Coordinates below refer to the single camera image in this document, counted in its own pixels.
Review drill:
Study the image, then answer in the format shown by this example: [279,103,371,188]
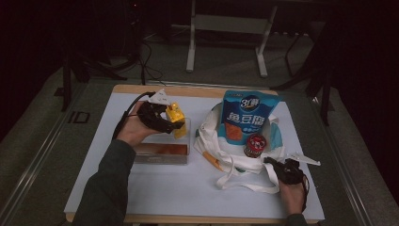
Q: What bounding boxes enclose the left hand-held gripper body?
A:
[136,89,172,133]

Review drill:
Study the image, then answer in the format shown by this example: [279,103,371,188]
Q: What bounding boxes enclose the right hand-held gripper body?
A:
[276,152,322,186]

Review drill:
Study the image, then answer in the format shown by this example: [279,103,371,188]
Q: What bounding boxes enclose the clear plastic tray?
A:
[133,116,192,166]

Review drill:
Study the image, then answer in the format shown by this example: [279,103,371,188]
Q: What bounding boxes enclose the red can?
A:
[243,134,267,158]

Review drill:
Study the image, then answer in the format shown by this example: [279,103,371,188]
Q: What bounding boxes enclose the white canvas tote bag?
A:
[193,102,287,195]

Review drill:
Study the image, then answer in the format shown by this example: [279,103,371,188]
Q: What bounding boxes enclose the blue snack pouch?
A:
[218,89,282,146]

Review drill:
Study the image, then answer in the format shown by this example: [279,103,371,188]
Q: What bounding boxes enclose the person's left hand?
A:
[116,100,161,147]

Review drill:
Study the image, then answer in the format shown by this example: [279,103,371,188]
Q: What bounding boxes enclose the person's right hand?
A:
[278,177,310,217]

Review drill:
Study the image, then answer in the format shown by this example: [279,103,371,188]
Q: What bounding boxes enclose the white table mat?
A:
[64,92,326,220]

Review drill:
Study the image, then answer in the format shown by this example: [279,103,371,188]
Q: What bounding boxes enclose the black stand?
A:
[281,62,333,126]
[60,53,128,112]

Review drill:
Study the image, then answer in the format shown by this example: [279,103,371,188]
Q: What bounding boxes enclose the white metal stand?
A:
[185,0,279,79]

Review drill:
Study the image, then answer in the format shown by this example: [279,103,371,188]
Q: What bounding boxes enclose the black floor cables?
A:
[137,40,166,87]

